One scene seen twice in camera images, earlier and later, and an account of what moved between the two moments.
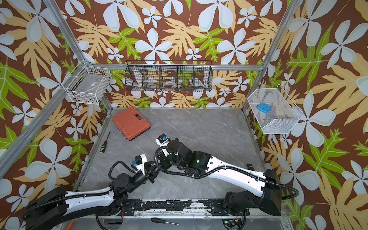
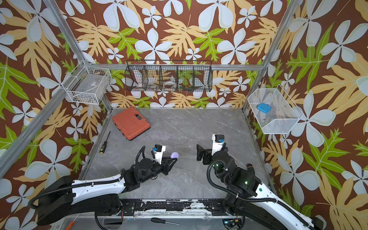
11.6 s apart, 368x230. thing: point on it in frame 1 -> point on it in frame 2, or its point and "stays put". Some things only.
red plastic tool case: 131,123 stays put
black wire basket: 166,75 stays put
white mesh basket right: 284,115 stays put
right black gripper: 163,160 -> 202,152
